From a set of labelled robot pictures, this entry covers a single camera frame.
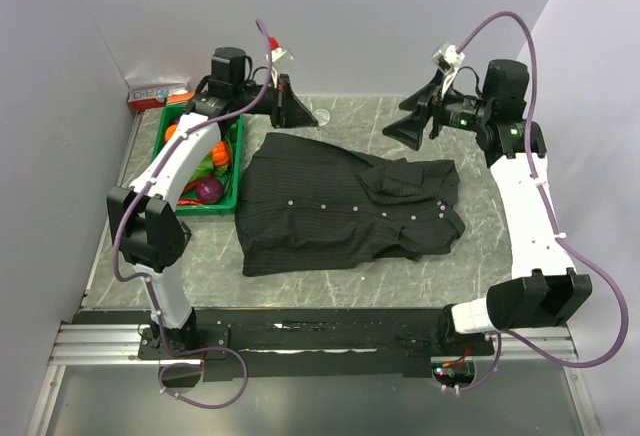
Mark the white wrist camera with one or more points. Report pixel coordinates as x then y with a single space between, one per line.
449 61
280 55

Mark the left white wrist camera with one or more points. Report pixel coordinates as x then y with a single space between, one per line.
280 55

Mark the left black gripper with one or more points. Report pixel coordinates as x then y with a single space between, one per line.
287 109

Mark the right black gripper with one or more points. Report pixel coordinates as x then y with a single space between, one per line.
409 129

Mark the small orange pumpkin toy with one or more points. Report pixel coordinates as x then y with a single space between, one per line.
221 154

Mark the red white cardboard box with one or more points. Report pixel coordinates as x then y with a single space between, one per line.
153 97

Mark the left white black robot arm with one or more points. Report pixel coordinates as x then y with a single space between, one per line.
145 230

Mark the purple onion toy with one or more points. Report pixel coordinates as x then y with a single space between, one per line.
209 190

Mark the green plastic basket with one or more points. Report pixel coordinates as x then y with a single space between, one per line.
228 175

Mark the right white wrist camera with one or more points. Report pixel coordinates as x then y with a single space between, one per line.
449 61

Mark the orange glue tube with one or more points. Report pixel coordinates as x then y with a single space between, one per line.
180 99

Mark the aluminium rail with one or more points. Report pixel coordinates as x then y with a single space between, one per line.
112 345

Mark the orange fruit toy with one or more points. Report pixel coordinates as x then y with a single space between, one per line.
169 132

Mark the black pinstriped shirt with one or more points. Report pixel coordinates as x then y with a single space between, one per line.
307 205

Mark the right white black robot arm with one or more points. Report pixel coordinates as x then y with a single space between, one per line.
545 289

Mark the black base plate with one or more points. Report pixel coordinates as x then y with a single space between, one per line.
298 342

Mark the red chili pepper toy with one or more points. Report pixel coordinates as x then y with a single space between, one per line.
188 196

